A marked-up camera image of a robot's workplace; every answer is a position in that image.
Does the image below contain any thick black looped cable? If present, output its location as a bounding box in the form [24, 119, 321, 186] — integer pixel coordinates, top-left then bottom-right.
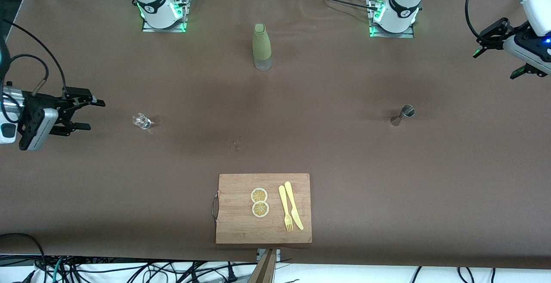
[0, 233, 48, 283]

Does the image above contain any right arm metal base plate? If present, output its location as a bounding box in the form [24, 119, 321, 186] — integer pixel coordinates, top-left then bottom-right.
[141, 0, 190, 33]

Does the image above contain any upright camera mount post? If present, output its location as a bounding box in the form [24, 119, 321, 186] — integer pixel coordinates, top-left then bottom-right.
[248, 249, 278, 283]

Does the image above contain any steel jigger measuring cup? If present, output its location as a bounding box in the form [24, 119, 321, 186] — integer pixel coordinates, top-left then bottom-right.
[390, 105, 415, 127]

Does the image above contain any yellow plastic fork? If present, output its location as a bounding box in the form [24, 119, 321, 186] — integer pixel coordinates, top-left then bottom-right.
[278, 185, 294, 232]

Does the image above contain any metal mount bracket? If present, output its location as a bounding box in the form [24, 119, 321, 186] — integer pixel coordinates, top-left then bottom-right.
[257, 249, 281, 262]

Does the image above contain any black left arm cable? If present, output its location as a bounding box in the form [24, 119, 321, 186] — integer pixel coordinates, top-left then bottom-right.
[465, 0, 495, 43]

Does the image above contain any yellow plastic knife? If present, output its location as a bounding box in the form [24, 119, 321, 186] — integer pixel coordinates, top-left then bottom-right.
[284, 181, 304, 231]

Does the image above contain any green sleeved glass bottle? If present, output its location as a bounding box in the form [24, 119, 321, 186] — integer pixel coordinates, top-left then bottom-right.
[252, 23, 273, 71]

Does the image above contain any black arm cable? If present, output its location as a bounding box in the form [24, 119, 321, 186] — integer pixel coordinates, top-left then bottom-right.
[0, 18, 67, 124]
[465, 0, 495, 43]

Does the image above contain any clear glass shaker cup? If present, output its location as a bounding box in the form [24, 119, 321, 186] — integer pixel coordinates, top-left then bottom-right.
[132, 113, 152, 130]

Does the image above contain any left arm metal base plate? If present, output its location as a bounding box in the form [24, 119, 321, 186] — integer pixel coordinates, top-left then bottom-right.
[368, 0, 416, 38]

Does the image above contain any wooden cutting board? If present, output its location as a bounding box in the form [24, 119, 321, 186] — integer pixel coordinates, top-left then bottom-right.
[212, 173, 313, 245]

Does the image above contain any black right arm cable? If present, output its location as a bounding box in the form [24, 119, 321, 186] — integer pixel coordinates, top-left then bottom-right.
[0, 18, 67, 124]

